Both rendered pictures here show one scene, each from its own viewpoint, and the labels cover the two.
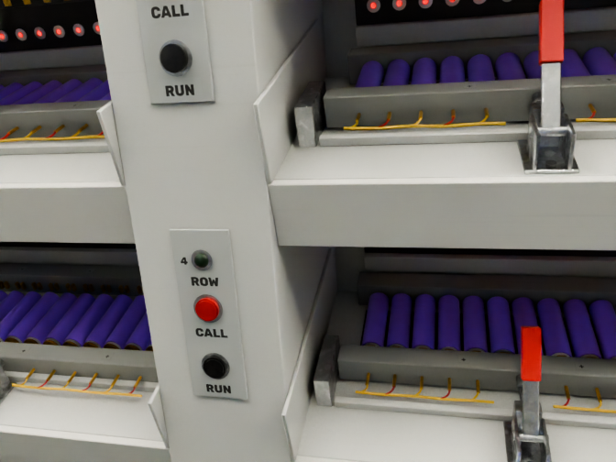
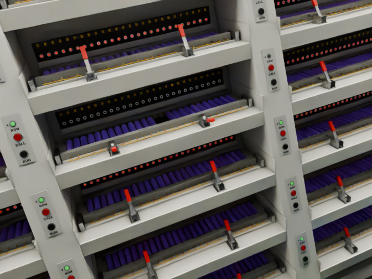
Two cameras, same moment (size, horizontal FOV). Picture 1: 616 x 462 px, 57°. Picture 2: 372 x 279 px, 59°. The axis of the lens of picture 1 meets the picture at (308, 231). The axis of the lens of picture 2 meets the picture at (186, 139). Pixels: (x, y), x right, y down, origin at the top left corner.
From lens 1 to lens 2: 0.86 m
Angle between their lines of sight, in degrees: 27
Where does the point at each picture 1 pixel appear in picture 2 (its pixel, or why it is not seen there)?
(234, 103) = (272, 19)
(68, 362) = (221, 108)
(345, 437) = (295, 97)
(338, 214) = (292, 39)
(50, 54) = (174, 33)
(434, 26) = not seen: hidden behind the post
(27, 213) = (225, 56)
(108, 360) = (231, 104)
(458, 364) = (306, 79)
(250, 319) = (279, 68)
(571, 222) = (328, 31)
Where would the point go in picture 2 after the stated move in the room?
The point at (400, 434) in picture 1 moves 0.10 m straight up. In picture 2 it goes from (305, 93) to (300, 62)
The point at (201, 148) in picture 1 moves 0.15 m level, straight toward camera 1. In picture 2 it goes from (266, 30) to (316, 16)
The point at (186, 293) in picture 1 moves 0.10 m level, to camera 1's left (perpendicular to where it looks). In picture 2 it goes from (265, 65) to (239, 73)
